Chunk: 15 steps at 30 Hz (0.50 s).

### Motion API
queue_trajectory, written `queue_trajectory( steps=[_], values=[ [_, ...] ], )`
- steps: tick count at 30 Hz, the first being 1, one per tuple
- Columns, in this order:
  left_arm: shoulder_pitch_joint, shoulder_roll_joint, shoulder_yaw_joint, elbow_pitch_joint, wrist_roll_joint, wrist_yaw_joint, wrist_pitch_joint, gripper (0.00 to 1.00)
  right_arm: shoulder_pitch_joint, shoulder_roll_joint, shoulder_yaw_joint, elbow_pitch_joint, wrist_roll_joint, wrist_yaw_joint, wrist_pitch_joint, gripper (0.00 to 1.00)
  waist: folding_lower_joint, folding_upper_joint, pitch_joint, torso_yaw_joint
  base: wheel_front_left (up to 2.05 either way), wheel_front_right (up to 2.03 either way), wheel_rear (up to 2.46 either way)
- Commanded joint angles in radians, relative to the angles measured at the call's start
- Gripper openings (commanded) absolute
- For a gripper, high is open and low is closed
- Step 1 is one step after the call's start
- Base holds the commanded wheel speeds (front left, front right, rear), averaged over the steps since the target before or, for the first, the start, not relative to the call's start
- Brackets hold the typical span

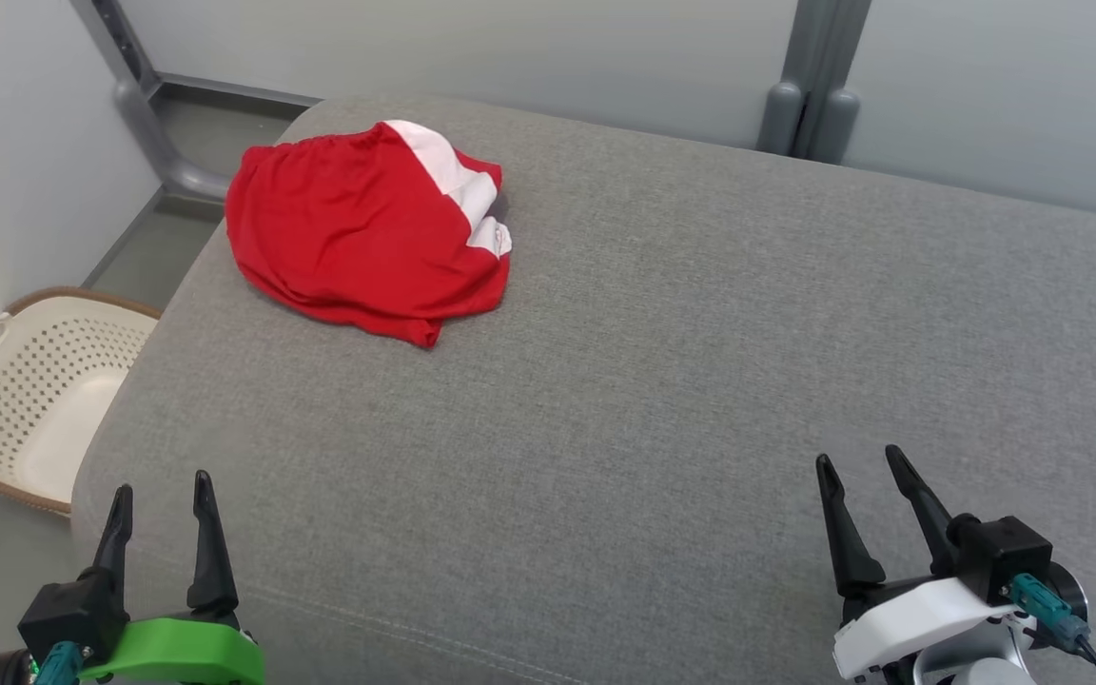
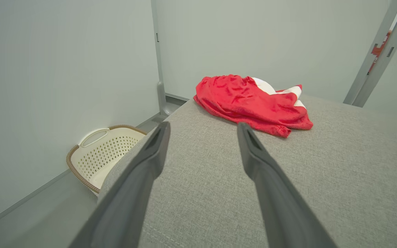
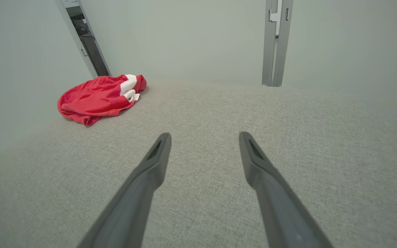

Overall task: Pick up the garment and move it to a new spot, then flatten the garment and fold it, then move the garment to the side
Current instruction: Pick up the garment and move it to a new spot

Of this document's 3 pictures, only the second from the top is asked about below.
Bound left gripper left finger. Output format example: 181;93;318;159
68;121;171;248

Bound grey fabric covered table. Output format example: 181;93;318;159
97;93;397;248

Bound grey wall panel post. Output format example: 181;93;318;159
353;0;397;107
343;0;397;105

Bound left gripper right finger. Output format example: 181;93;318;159
237;122;337;248

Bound grey corner post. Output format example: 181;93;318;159
150;0;172;117

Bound red and white shorts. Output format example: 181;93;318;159
194;74;313;138

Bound cream perforated laundry basket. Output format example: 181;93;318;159
66;125;147;195

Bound red object behind panel gap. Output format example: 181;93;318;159
367;30;392;75

